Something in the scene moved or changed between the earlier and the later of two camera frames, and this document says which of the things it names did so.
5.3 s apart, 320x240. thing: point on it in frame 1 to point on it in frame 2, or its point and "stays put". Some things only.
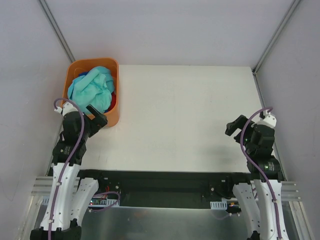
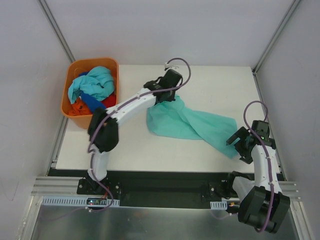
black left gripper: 97,120 to 166,94
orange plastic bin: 112,117 stays put
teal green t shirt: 95,88 to 172,118
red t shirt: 113,101 stays put
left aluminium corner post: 54,25 stays put
